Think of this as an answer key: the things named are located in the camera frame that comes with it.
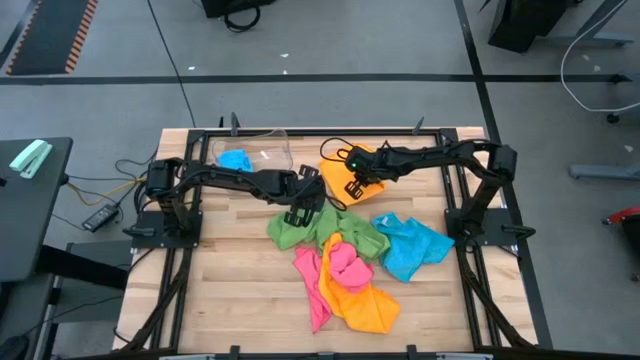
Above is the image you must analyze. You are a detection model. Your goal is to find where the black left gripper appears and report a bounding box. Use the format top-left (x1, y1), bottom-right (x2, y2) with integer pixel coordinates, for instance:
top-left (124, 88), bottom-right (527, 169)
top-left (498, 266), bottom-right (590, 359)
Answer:
top-left (281, 163), bottom-right (329, 230)

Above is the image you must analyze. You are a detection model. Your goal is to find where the orange towel with white label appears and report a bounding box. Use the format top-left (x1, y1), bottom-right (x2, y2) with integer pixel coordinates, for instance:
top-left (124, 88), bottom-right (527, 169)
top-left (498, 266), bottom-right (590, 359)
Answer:
top-left (318, 143), bottom-right (387, 208)

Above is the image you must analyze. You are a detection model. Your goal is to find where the green microfiber towel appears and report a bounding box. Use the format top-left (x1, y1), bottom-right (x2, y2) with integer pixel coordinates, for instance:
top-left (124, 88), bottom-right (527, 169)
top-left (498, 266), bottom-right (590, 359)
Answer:
top-left (317, 205), bottom-right (392, 265)
top-left (266, 202), bottom-right (327, 252)

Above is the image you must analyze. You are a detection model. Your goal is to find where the blue microfiber towel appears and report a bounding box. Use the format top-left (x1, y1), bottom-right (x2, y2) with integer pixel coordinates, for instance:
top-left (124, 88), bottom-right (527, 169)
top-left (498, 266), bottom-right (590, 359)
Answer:
top-left (215, 148), bottom-right (255, 174)
top-left (370, 212), bottom-right (456, 284)

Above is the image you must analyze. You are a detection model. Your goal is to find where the pink microfiber towel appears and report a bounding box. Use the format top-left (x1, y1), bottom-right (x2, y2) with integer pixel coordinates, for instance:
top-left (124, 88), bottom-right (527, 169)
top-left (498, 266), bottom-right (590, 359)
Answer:
top-left (328, 241), bottom-right (376, 295)
top-left (293, 246), bottom-right (334, 335)

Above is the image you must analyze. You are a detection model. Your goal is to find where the orange microfiber towel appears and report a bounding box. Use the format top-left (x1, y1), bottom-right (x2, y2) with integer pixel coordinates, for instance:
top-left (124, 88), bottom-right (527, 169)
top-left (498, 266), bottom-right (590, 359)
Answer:
top-left (318, 231), bottom-right (402, 335)

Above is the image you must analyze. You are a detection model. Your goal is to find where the clear plastic bin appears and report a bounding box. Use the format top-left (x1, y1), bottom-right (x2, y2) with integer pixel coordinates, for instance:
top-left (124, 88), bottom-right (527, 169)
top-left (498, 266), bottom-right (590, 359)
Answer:
top-left (209, 128), bottom-right (295, 195)

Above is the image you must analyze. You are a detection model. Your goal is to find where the black box on floor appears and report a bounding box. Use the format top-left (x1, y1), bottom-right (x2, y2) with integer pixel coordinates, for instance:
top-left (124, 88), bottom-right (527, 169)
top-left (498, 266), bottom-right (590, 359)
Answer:
top-left (200, 0), bottom-right (277, 20)

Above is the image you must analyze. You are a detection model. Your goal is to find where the black power adapter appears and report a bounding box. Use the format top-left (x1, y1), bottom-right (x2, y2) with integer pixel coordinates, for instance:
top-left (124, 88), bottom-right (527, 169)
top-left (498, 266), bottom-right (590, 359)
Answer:
top-left (81, 203), bottom-right (121, 234)

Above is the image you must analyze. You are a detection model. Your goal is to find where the black computer case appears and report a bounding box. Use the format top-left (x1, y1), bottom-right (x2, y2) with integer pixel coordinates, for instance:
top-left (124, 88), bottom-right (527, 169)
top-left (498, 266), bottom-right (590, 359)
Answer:
top-left (487, 0), bottom-right (584, 55)

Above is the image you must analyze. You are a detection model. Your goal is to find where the grey desk foot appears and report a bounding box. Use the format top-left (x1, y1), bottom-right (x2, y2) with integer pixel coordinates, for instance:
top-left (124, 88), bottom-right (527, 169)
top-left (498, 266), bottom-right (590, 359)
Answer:
top-left (569, 163), bottom-right (640, 181)

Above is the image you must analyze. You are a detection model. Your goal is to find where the red object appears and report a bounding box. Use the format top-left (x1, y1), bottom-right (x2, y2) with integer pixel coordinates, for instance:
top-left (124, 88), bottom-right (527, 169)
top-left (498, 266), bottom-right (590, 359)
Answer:
top-left (602, 204), bottom-right (640, 226)

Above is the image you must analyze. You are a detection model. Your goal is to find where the black side table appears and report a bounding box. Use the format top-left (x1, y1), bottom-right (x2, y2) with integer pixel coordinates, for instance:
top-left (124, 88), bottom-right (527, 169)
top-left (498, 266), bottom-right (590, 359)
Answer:
top-left (0, 136), bottom-right (75, 285)

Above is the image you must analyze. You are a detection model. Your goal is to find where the mint green stapler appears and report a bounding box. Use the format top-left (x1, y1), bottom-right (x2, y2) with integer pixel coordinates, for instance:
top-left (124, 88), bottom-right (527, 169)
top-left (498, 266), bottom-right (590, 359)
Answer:
top-left (8, 138), bottom-right (54, 180)

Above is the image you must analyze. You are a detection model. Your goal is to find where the black mat with orange edge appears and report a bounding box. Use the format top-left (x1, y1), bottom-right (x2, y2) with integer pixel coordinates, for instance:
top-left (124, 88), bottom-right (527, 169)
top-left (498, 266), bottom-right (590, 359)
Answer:
top-left (3, 0), bottom-right (100, 77)

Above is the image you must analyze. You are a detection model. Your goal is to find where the dark grey round object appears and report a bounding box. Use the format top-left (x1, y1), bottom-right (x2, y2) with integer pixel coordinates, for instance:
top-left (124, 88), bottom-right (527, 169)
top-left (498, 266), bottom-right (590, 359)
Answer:
top-left (0, 334), bottom-right (30, 360)

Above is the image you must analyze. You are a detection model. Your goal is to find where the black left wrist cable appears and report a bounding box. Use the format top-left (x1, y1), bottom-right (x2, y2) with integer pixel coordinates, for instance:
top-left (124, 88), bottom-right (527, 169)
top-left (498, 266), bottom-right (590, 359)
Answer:
top-left (323, 191), bottom-right (348, 213)

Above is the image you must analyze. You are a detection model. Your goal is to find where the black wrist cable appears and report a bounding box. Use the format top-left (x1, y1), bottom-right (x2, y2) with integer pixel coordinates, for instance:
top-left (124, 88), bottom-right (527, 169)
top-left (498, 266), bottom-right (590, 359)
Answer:
top-left (318, 136), bottom-right (357, 162)
top-left (323, 191), bottom-right (348, 213)

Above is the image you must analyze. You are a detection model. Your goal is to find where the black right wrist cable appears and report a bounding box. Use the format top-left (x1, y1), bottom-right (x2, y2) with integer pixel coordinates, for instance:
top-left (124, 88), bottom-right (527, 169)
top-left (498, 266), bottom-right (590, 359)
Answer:
top-left (318, 136), bottom-right (357, 162)

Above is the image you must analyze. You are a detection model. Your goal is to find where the black cable loop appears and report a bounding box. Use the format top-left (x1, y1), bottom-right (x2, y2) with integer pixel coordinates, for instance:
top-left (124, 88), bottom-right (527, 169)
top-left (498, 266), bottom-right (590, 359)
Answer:
top-left (222, 5), bottom-right (262, 34)

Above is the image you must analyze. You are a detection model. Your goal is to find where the black cable beside table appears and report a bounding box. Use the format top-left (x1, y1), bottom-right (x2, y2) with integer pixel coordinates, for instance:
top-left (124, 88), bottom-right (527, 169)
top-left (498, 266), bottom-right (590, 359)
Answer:
top-left (113, 148), bottom-right (159, 182)

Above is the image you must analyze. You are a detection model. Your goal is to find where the thin black floor cable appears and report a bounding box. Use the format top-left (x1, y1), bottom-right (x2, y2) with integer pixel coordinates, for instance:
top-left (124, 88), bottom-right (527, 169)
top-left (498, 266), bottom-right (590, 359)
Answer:
top-left (146, 0), bottom-right (197, 129)

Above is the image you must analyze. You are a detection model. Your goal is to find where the yellow cable beside table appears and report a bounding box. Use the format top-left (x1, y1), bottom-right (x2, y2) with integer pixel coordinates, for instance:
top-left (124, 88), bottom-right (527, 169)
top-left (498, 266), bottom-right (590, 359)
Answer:
top-left (67, 173), bottom-right (153, 207)

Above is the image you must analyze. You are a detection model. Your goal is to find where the white floor cable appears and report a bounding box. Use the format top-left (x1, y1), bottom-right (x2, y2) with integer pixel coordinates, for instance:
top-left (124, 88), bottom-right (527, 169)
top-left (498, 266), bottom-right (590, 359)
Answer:
top-left (559, 0), bottom-right (640, 114)

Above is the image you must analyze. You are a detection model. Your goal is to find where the grey desk frame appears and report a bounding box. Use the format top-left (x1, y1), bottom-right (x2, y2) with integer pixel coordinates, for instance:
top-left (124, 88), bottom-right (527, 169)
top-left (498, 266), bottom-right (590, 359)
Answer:
top-left (544, 0), bottom-right (636, 49)

